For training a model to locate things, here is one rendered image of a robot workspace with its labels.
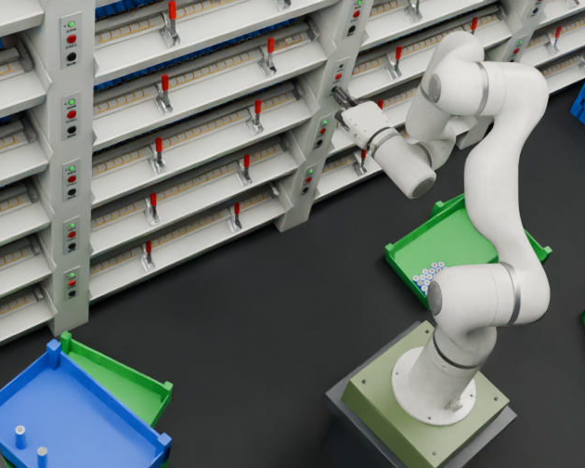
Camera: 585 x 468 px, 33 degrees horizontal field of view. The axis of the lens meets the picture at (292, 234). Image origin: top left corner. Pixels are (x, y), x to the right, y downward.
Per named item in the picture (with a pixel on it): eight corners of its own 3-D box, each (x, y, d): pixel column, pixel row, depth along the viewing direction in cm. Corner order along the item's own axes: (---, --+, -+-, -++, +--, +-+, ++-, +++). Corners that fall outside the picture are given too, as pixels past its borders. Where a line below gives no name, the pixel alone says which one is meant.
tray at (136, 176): (305, 123, 249) (320, 108, 240) (86, 211, 221) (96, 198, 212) (268, 52, 250) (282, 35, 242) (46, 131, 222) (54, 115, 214)
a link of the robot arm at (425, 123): (467, 57, 215) (423, 146, 240) (412, 79, 208) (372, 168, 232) (494, 85, 212) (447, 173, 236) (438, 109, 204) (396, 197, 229)
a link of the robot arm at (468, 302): (496, 367, 202) (542, 303, 183) (411, 373, 197) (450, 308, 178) (478, 316, 209) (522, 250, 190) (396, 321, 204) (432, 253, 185)
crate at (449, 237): (429, 311, 275) (430, 300, 268) (384, 258, 283) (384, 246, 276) (513, 252, 281) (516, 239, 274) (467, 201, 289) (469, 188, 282)
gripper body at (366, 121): (362, 160, 233) (333, 128, 238) (395, 146, 238) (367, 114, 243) (370, 138, 228) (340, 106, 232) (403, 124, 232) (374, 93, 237)
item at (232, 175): (292, 172, 264) (313, 154, 252) (85, 261, 236) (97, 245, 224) (257, 105, 265) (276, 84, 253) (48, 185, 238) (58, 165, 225)
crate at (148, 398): (171, 399, 245) (174, 383, 239) (130, 467, 233) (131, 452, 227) (65, 346, 249) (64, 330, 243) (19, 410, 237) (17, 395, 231)
